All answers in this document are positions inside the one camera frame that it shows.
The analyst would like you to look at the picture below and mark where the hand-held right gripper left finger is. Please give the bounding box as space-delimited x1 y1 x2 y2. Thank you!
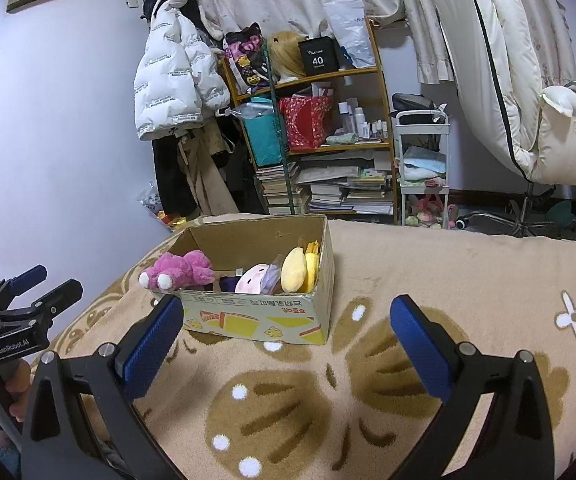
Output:
20 294 185 480

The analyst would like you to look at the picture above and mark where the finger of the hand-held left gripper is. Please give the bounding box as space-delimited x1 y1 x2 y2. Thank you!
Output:
0 264 49 311
0 279 84 331

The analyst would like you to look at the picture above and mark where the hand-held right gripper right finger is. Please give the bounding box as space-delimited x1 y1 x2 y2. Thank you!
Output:
389 294 556 480

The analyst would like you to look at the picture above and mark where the pink bear plush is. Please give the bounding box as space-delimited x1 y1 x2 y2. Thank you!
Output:
139 250 217 292

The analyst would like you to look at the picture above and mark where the cardboard box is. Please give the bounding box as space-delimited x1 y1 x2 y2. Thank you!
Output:
149 214 336 346

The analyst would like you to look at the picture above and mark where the pink spiral round plush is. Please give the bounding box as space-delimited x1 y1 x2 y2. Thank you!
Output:
234 264 271 295

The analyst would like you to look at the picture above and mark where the orange yellow plush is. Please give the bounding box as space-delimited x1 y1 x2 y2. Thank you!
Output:
304 241 323 293

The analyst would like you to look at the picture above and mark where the pale yellow plush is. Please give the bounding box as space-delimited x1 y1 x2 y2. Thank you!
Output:
280 246 309 293

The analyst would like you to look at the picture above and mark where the person's left hand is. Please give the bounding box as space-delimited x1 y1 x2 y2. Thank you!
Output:
7 360 33 423

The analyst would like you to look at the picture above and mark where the beige printed blanket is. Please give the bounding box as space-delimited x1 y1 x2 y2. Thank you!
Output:
33 215 576 480

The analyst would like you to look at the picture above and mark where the purple plush doll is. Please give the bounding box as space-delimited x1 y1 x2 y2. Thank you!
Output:
216 265 283 295

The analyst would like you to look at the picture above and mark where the gold red packet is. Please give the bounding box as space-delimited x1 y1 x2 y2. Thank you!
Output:
157 211 189 232

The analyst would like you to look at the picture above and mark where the clear snack bag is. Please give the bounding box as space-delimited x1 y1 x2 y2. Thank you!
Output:
138 187 169 221

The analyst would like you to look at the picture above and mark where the pink plush toy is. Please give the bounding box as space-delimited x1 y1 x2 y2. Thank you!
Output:
405 194 449 229

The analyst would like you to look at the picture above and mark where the black hanging garment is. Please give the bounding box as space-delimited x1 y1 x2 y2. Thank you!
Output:
150 127 199 217

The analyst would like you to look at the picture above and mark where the office chair base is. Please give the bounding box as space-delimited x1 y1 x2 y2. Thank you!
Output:
460 182 576 239

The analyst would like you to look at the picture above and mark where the pile of papers and magazines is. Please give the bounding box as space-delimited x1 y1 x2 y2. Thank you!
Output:
298 152 397 217

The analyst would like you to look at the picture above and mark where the beige hanging garment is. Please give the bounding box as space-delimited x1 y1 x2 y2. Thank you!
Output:
178 132 242 217

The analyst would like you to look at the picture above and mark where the blue white folded cloth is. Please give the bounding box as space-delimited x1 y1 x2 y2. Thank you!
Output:
400 146 448 182

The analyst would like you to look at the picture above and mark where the white rolling cart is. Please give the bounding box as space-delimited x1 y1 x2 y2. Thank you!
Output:
393 107 452 229

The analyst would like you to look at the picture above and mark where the stack of books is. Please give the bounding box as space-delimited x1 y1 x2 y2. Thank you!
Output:
255 160 312 217

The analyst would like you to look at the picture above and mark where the light green cloth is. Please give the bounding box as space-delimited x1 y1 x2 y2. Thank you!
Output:
325 132 362 147

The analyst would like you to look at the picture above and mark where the row of cosmetic bottles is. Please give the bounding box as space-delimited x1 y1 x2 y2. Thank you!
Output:
338 99 395 142

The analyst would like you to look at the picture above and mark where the green pole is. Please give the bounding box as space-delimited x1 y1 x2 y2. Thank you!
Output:
267 40 297 217

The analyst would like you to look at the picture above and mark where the teal bag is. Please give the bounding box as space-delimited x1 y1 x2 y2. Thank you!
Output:
240 100 287 168

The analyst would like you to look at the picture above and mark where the white puffer jacket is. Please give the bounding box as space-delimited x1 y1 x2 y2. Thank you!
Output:
134 0 232 142

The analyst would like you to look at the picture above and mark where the red gift bag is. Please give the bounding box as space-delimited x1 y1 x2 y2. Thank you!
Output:
278 95 335 152

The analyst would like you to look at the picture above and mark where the wooden shelf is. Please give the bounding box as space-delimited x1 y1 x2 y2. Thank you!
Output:
218 20 401 226

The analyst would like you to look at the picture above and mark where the purple black printed tote bag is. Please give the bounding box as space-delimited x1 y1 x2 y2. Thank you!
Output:
223 22 272 96

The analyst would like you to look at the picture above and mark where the black gift box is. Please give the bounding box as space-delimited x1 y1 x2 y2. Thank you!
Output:
298 36 342 77

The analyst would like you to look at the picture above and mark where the blonde wig on head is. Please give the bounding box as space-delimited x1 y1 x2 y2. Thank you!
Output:
267 31 309 84

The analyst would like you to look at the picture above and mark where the white plastic bag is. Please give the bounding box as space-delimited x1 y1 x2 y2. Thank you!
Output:
324 0 377 69

